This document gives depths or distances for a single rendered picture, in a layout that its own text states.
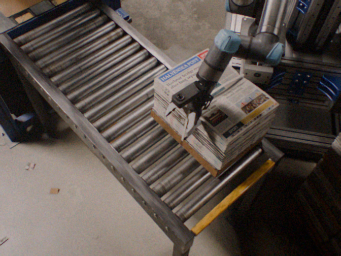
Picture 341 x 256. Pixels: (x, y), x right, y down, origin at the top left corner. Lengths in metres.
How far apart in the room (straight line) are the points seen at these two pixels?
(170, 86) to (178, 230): 0.52
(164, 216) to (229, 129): 0.40
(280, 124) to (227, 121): 1.13
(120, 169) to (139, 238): 0.80
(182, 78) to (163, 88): 0.08
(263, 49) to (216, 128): 0.30
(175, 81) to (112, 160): 0.40
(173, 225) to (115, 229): 0.89
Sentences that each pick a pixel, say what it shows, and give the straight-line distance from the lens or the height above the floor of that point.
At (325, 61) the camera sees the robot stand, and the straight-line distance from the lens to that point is 2.06.
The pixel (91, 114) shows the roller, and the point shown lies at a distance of 1.62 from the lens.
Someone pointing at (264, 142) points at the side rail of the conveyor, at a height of 0.80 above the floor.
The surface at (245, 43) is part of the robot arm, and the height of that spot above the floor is 1.25.
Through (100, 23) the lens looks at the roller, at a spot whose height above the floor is 0.79.
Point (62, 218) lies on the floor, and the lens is 2.30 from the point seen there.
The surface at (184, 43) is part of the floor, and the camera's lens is 3.02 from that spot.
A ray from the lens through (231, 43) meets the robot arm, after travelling 1.14.
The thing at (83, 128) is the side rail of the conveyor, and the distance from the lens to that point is 1.58.
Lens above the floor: 2.10
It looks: 57 degrees down
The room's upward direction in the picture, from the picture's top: 3 degrees clockwise
